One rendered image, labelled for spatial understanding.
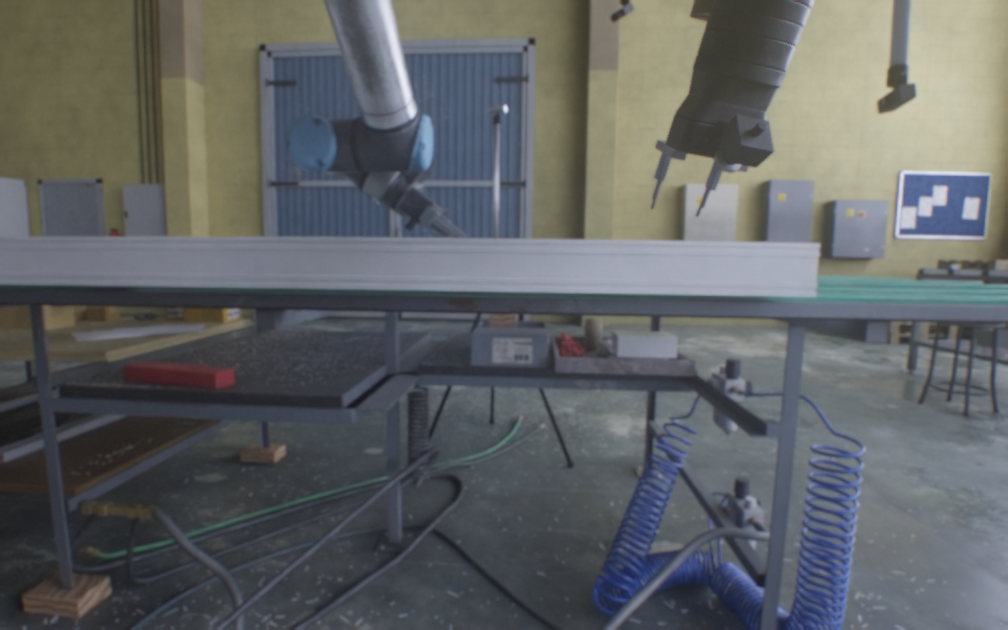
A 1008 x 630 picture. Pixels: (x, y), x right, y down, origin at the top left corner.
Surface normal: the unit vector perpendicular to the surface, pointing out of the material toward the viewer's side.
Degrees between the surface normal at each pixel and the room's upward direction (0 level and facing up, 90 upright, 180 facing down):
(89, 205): 90
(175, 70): 90
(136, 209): 90
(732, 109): 110
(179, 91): 90
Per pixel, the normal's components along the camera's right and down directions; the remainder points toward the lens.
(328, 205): -0.06, 0.11
